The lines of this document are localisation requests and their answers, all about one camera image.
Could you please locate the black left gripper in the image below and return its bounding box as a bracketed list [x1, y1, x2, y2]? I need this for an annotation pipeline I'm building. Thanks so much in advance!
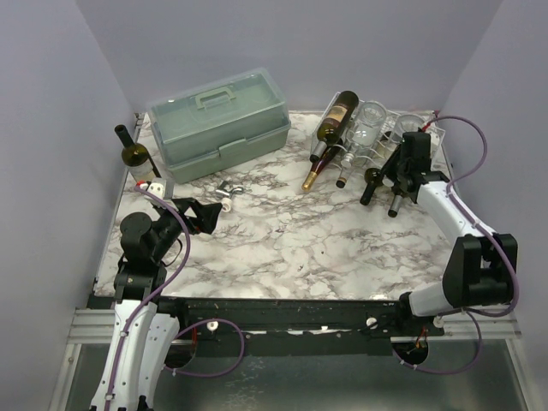
[152, 196, 222, 261]

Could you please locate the clear bottle silver cap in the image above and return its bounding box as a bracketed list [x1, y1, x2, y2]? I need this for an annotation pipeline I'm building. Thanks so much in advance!
[388, 114, 424, 144]

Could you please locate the green wine bottle white label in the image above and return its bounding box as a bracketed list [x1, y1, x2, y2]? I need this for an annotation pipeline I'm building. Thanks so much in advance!
[114, 124, 161, 182]

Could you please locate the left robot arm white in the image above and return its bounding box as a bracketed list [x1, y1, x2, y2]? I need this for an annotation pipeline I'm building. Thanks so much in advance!
[90, 198, 222, 410]

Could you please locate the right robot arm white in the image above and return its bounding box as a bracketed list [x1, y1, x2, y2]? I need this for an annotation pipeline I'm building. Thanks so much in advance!
[386, 131, 518, 336]

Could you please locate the green bottle cream label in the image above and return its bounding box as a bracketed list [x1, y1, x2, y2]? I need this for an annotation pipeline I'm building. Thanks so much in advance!
[360, 145, 401, 206]

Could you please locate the green bottle silver neck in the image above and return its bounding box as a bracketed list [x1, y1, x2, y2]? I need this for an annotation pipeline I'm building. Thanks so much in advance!
[387, 188, 407, 218]

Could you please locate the clear bottle black gold cap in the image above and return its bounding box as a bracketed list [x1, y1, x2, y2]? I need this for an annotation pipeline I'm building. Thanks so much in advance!
[336, 164, 363, 188]

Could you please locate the clear bottle white cap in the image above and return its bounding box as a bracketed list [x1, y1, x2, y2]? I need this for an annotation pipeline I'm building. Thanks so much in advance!
[341, 100, 387, 169]

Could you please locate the red wine bottle gold cap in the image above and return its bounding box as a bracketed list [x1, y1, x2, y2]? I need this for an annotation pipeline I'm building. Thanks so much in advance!
[301, 145, 341, 192]

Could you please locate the dark bottle tan label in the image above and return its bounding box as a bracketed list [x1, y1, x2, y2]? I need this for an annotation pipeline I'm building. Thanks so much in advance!
[309, 90, 359, 163]

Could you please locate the silver metal stopper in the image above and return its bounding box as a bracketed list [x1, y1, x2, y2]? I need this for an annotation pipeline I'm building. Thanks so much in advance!
[215, 181, 246, 199]

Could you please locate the green plastic toolbox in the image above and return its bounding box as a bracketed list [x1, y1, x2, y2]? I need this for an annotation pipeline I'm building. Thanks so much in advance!
[146, 68, 291, 184]

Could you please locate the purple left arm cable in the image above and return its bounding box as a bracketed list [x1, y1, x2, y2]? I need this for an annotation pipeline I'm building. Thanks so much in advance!
[102, 183, 247, 411]

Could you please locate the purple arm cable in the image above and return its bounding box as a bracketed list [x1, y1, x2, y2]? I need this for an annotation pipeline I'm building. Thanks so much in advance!
[397, 115, 523, 376]
[102, 183, 247, 411]

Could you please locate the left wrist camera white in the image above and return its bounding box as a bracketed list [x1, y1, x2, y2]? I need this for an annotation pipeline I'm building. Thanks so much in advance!
[136, 177, 175, 200]

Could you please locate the white wire wine rack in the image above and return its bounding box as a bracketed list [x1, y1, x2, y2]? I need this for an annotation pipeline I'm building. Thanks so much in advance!
[310, 92, 445, 171]

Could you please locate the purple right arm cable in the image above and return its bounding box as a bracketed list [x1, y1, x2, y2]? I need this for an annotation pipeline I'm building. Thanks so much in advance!
[397, 115, 523, 376]

